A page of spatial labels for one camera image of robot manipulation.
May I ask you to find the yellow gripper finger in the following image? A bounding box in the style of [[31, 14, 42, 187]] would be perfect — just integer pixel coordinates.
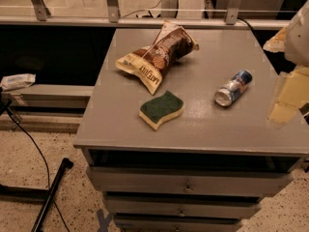
[[267, 66, 309, 125]]

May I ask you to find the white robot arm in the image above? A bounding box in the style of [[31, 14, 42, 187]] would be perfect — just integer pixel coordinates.
[[263, 0, 309, 125]]

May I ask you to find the Red Bull can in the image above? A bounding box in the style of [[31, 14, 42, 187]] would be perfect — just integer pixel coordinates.
[[214, 70, 253, 107]]

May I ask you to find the top grey drawer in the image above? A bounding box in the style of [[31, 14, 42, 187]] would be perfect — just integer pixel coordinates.
[[86, 167, 293, 197]]

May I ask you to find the grey drawer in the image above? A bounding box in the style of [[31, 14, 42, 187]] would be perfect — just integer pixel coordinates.
[[86, 167, 293, 197], [114, 215, 241, 232], [106, 196, 261, 219]]

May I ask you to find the grey drawer cabinet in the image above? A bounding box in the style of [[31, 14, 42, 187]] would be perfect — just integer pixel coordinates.
[[72, 27, 309, 232]]

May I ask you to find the green yellow sponge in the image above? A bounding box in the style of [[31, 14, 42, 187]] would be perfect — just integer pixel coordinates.
[[139, 91, 183, 131]]

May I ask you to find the brown Late July chip bag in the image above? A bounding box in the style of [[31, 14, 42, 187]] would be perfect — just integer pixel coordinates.
[[115, 21, 199, 95]]

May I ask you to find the middle grey drawer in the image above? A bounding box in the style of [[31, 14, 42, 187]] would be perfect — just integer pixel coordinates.
[[106, 196, 261, 219]]

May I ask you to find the metal window railing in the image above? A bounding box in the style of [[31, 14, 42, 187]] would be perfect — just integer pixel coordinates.
[[0, 0, 289, 30]]

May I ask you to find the bottom grey drawer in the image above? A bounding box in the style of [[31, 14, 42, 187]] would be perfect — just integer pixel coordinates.
[[114, 215, 241, 232]]

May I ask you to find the grey low ledge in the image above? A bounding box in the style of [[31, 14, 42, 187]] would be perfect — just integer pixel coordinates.
[[2, 84, 94, 108]]

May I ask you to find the white wipes packet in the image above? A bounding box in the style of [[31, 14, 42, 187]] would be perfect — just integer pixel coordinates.
[[0, 73, 36, 91]]

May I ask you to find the black stand leg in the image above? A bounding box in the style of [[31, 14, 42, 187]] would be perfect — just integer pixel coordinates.
[[0, 158, 73, 232]]

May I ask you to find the black floor cable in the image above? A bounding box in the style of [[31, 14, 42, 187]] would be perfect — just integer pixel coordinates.
[[0, 87, 71, 232]]

